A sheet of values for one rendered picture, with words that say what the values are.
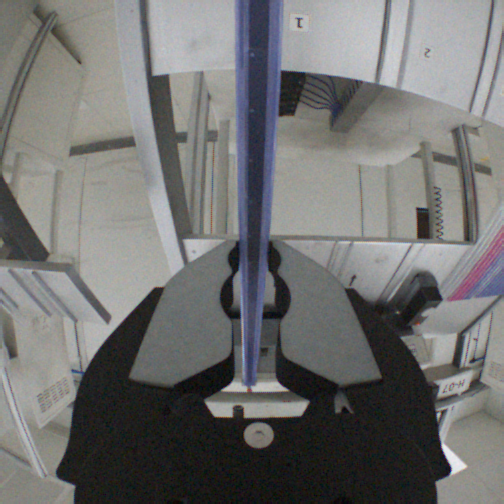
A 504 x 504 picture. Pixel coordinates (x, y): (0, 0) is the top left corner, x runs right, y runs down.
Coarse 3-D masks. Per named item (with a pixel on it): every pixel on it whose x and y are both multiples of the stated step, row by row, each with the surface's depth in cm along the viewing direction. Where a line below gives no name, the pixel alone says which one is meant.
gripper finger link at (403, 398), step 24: (360, 312) 8; (384, 336) 7; (384, 360) 6; (408, 360) 6; (384, 384) 6; (408, 384) 5; (336, 408) 6; (360, 408) 5; (384, 408) 5; (408, 408) 5; (432, 408) 5; (408, 432) 4; (432, 432) 4; (432, 456) 4
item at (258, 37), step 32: (256, 0) 5; (256, 32) 6; (256, 64) 6; (256, 96) 7; (256, 128) 8; (256, 160) 9; (256, 192) 10; (256, 224) 11; (256, 256) 13; (256, 288) 15; (256, 320) 17; (256, 352) 22
